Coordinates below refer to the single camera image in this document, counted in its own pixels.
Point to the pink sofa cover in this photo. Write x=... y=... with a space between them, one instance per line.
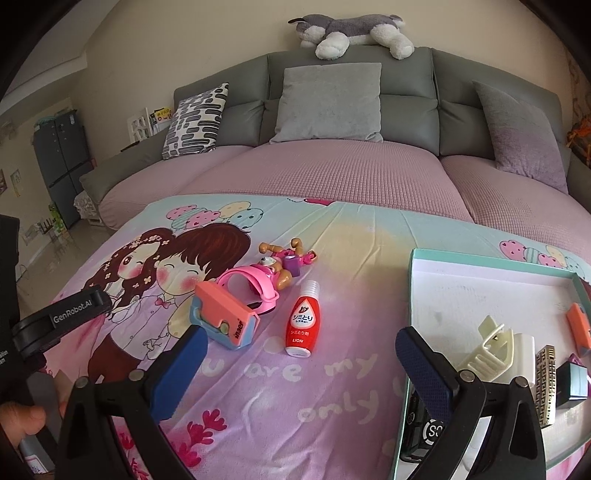
x=323 y=170

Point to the dark grey fridge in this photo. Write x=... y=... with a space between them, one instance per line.
x=64 y=166

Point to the person's left hand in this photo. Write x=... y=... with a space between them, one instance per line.
x=23 y=417

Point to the white rack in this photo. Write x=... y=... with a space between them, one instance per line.
x=138 y=127

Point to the black and white patterned pillow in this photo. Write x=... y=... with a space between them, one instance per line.
x=196 y=120

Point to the grey and white plush dog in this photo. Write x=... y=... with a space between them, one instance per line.
x=351 y=30

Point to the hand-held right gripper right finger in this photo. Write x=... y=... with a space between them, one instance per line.
x=425 y=369

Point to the cream hair claw clip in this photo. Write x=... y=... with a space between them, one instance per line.
x=485 y=357

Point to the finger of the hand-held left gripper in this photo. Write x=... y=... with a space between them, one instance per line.
x=69 y=318

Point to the small red bottle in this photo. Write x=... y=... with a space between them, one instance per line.
x=302 y=330

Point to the white charger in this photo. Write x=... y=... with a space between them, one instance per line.
x=524 y=355

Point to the orange backpack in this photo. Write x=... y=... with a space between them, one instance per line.
x=581 y=136

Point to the teal-edged white tray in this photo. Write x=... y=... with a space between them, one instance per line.
x=461 y=295

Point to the black plug adapter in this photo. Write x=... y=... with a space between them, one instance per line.
x=570 y=383

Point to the plain grey pillow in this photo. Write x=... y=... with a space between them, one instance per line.
x=328 y=101

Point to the pink and blue utility knife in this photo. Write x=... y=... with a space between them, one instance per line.
x=221 y=304

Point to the gold patterned lighter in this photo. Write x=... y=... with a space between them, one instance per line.
x=545 y=387

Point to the patterned curtain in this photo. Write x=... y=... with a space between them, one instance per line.
x=579 y=87

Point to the pink toy figure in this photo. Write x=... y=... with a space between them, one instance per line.
x=281 y=258

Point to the grey sofa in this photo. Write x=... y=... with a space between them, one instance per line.
x=406 y=78

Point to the orange plastic block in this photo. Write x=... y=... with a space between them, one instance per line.
x=579 y=327

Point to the small wall picture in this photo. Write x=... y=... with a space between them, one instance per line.
x=3 y=180
x=15 y=182

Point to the grey and purple pillow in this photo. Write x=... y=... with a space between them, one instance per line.
x=521 y=134

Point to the yellow book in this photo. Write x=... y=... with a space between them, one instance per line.
x=163 y=114

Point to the black gadget with round mark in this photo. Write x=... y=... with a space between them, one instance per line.
x=415 y=424

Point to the cartoon printed blanket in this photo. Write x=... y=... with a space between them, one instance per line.
x=323 y=392

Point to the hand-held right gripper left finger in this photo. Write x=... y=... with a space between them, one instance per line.
x=180 y=369

